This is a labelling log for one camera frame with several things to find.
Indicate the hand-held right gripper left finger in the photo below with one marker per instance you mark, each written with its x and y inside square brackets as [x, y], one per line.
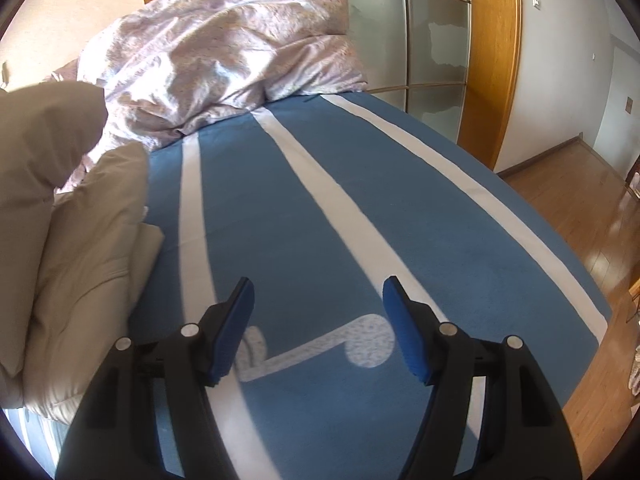
[232, 330]

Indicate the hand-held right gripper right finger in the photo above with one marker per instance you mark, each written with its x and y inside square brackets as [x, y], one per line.
[405, 330]

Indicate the beige down jacket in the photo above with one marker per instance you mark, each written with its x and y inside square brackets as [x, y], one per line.
[75, 260]

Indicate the blue striped bed sheet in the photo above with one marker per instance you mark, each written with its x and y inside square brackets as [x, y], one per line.
[325, 200]

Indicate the pink floral duvet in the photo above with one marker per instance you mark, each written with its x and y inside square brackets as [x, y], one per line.
[210, 60]

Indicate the dark wooden furniture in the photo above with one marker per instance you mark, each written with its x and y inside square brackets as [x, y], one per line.
[634, 180]

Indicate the frosted glass door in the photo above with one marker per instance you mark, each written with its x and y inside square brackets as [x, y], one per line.
[380, 35]

